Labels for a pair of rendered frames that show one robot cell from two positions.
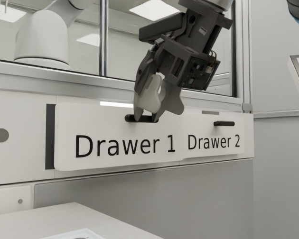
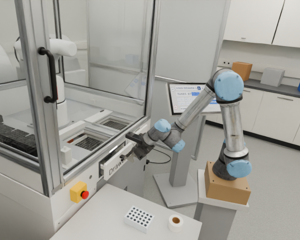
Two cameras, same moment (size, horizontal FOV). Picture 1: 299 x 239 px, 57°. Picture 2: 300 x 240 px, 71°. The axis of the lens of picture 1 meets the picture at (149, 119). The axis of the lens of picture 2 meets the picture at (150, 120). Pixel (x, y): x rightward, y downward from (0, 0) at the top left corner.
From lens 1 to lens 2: 98 cm
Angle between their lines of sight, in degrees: 37
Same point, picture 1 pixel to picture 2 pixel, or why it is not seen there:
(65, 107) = (107, 165)
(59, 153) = (106, 176)
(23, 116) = (94, 169)
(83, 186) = not seen: hidden behind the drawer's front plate
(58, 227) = (115, 197)
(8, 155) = (92, 180)
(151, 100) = (131, 159)
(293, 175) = (160, 108)
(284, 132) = (158, 87)
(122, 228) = (129, 194)
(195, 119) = not seen: hidden behind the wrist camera
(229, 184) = not seen: hidden behind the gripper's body
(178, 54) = (141, 154)
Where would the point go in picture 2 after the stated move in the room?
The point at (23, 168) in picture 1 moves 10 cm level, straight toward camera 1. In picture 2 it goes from (94, 181) to (105, 190)
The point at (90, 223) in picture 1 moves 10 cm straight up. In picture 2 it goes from (120, 194) to (121, 180)
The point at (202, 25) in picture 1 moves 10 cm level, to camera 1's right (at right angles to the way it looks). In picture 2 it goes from (148, 148) to (164, 145)
